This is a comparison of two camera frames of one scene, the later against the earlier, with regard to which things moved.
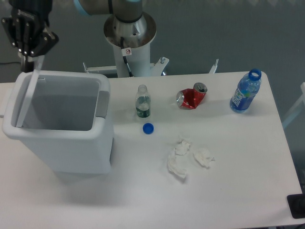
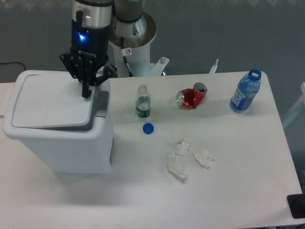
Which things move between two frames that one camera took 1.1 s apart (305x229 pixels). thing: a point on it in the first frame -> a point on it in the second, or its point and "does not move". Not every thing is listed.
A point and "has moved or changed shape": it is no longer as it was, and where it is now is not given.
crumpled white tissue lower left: [178, 164] does not move
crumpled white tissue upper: [182, 148] does not move
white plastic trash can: [69, 123] does not move
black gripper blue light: [22, 30] -> [89, 46]
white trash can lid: [37, 69] has moved or changed shape
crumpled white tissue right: [201, 156] does not move
